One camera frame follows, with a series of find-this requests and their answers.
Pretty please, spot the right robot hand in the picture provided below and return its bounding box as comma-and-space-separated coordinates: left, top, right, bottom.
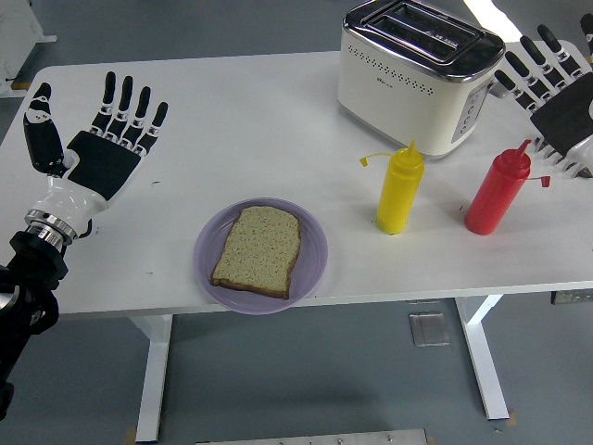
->
493, 12, 593, 178

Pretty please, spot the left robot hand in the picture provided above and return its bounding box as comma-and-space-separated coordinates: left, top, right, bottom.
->
22, 71, 170, 232

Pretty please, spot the yellow squeeze bottle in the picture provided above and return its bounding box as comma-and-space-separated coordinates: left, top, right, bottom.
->
360, 139, 425, 236

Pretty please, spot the red squeeze bottle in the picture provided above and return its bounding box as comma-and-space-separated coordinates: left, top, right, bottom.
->
463, 137, 553, 235

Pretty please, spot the white table leg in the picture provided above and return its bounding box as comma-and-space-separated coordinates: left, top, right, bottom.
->
453, 294, 511, 422
129, 313, 175, 443

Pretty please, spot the white cabinet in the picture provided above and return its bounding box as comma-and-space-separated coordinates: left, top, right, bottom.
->
0, 0, 59, 99

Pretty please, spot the brown bread slice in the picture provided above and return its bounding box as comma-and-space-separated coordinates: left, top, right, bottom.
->
209, 206, 304, 300

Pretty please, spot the metal toast rack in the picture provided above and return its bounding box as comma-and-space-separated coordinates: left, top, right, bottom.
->
532, 135, 593, 180

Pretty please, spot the metal floor socket cover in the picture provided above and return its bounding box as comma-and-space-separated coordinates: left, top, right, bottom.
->
408, 312, 451, 348

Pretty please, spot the grey table control panel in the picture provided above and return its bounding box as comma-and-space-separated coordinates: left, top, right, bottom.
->
549, 289, 593, 306

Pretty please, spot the purple plate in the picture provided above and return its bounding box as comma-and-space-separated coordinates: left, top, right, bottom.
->
193, 197, 330, 317

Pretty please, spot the cream and chrome toaster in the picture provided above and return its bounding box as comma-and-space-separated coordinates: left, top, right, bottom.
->
336, 0, 511, 162

